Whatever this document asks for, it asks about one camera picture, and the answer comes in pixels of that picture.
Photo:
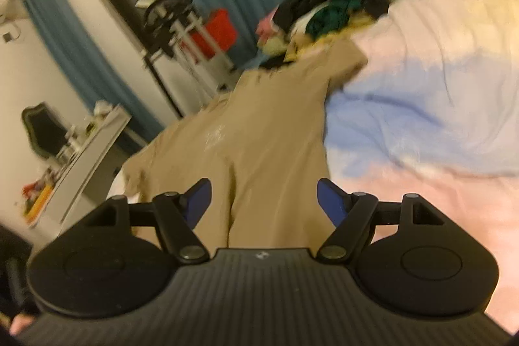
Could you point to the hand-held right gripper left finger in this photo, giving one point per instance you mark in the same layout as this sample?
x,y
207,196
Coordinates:
x,y
198,200

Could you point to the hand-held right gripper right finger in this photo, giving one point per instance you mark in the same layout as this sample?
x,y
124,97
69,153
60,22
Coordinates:
x,y
330,200

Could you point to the beige shirt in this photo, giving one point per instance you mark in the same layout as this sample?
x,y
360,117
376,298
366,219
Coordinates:
x,y
259,143

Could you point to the white clothes rack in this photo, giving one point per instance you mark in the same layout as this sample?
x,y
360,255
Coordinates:
x,y
182,42

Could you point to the pile of dark clothes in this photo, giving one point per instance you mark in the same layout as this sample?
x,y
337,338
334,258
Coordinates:
x,y
324,17

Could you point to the white cluttered shelf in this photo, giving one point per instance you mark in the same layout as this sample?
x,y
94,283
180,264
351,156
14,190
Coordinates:
x,y
77,163

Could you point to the pastel tie-dye blanket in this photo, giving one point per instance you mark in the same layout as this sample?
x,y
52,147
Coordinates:
x,y
429,102

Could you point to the red box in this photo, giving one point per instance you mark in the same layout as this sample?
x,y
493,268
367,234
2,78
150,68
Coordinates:
x,y
213,32

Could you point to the dark framed mirror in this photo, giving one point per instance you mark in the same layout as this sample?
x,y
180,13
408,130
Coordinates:
x,y
42,131

